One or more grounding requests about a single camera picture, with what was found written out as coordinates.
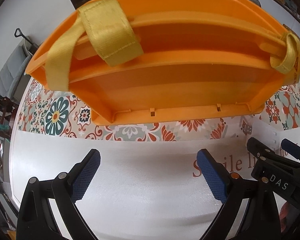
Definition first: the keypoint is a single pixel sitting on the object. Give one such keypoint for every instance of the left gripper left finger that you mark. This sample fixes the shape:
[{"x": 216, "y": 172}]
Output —
[{"x": 70, "y": 187}]

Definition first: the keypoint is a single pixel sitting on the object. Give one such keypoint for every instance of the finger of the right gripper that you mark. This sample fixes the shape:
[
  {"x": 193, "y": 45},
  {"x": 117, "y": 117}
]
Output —
[
  {"x": 261, "y": 151},
  {"x": 292, "y": 148}
]

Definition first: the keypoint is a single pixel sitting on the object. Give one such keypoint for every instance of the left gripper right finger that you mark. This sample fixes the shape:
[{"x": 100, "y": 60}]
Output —
[{"x": 229, "y": 191}]

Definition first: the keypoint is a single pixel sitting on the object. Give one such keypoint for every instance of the white USB hub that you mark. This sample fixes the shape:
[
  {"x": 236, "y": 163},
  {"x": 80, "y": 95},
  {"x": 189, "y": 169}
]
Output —
[{"x": 263, "y": 132}]

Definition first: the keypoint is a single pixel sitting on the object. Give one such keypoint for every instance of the patterned tile table runner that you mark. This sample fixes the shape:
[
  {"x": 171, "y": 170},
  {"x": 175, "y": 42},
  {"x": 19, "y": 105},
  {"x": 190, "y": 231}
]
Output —
[{"x": 63, "y": 114}]

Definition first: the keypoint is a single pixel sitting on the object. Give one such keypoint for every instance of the orange foam storage box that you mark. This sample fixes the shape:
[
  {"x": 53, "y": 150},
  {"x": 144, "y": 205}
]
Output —
[{"x": 169, "y": 59}]

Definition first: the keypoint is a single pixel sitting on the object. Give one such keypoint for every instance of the grey sofa armchair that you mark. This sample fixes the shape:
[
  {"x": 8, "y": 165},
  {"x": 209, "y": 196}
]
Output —
[{"x": 13, "y": 79}]

